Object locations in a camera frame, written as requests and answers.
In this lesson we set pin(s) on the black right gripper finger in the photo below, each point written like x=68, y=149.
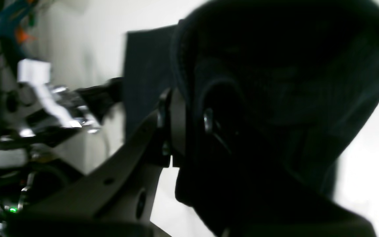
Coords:
x=116, y=199

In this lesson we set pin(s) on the black T-shirt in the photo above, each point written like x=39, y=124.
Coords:
x=274, y=91

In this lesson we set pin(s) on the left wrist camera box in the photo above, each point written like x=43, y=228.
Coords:
x=33, y=72

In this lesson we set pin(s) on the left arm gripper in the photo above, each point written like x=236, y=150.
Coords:
x=34, y=120

